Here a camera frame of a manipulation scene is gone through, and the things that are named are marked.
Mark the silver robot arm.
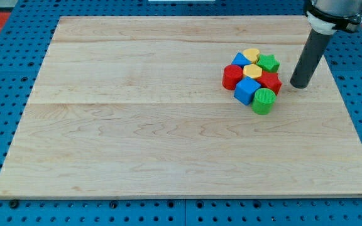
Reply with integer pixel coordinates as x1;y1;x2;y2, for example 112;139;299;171
303;0;362;35

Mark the light wooden board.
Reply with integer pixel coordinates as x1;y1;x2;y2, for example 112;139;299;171
0;16;362;200

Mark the red cylinder block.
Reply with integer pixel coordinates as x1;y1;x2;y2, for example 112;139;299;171
222;65;243;90

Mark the blue cube block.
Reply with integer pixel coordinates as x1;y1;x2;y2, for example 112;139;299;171
234;77;261;105

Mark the blue triangle block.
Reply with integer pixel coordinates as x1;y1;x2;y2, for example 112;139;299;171
231;52;251;68

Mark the green cylinder block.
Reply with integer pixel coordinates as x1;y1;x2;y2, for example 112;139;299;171
251;88;277;115

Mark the yellow hexagon block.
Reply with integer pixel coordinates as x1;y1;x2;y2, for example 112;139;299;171
243;64;263;80

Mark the yellow heart block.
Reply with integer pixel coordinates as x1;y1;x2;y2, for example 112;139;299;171
242;48;260;64

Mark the red star block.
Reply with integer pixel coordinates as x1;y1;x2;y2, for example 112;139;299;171
256;71;282;95

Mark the green star block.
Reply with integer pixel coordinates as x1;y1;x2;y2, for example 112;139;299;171
256;54;280;73

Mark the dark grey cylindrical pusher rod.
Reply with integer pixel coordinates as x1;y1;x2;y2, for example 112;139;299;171
290;29;332;89

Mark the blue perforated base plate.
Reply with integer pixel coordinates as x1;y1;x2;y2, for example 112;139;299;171
0;0;362;225

